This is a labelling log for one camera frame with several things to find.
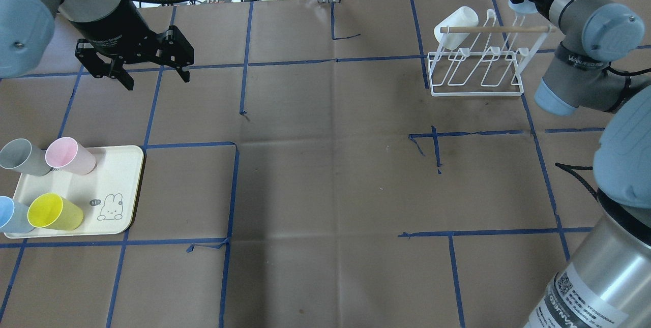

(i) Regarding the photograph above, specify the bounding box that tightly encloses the yellow plastic cup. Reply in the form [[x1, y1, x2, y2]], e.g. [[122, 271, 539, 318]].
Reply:
[[26, 193, 84, 231]]

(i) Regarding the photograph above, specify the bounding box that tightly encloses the grey plastic cup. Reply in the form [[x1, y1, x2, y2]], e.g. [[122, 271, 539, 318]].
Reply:
[[1, 138, 52, 176]]

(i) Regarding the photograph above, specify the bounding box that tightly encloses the white wire cup rack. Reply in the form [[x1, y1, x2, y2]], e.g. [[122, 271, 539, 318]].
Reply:
[[426, 9, 556, 97]]

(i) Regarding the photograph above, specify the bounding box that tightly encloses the white plastic cup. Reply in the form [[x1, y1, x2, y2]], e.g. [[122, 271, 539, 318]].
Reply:
[[434, 6, 479, 50]]

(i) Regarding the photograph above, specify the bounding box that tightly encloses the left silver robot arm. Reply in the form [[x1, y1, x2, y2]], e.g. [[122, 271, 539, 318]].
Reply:
[[1, 0, 195, 90]]

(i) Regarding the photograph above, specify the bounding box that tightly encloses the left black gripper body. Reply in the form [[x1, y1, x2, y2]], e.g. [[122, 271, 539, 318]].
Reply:
[[70, 5, 195, 76]]

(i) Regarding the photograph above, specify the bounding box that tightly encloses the cream plastic tray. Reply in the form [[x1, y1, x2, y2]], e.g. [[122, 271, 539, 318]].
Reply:
[[5, 145, 144, 238]]

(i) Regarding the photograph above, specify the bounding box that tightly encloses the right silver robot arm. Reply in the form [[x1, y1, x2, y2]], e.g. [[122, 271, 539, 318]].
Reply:
[[509, 0, 650, 327]]

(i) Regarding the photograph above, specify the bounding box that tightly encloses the pink plastic cup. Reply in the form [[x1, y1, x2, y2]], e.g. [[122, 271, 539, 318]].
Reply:
[[46, 137, 96, 175]]

